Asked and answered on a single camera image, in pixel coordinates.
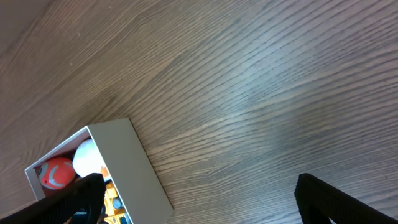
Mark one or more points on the yellow toy construction truck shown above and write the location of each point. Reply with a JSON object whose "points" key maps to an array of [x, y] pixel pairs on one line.
{"points": [[113, 210]]}

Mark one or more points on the white and yellow duck plush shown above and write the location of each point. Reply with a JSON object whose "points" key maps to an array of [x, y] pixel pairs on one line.
{"points": [[88, 160]]}

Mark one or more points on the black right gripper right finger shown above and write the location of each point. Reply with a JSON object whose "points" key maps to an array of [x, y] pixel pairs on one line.
{"points": [[321, 203]]}

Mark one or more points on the white box with pink interior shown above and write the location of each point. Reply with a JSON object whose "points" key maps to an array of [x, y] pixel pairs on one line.
{"points": [[128, 165]]}

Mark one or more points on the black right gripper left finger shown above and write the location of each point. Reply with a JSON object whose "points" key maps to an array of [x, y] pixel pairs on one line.
{"points": [[80, 202]]}

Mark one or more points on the red ball with eye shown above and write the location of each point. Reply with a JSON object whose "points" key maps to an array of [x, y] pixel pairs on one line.
{"points": [[56, 173]]}

